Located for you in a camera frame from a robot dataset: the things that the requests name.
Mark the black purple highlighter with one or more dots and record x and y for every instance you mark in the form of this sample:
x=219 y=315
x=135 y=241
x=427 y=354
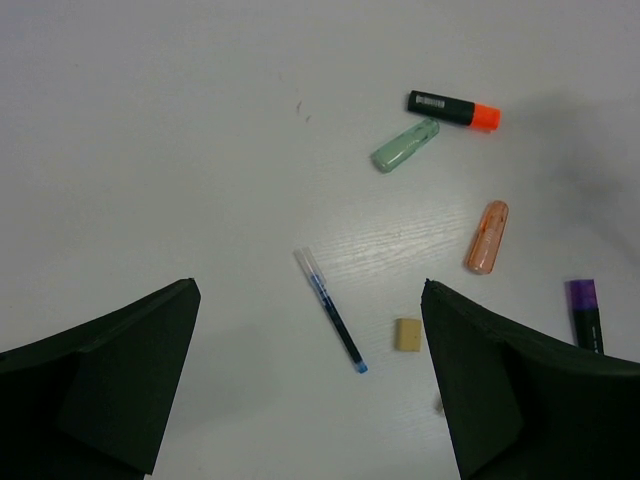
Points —
x=585 y=314

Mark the blue gel pen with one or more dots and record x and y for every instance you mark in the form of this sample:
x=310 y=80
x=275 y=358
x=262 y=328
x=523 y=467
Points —
x=313 y=274

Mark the black orange highlighter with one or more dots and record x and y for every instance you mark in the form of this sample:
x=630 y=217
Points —
x=456 y=111

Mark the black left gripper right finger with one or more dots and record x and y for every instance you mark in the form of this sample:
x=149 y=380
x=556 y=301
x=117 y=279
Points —
x=520 y=404

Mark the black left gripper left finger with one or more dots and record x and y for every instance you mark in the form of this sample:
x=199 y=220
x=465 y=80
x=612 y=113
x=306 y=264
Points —
x=93 y=402

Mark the tan square eraser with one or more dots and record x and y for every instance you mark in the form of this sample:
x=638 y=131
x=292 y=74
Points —
x=408 y=335

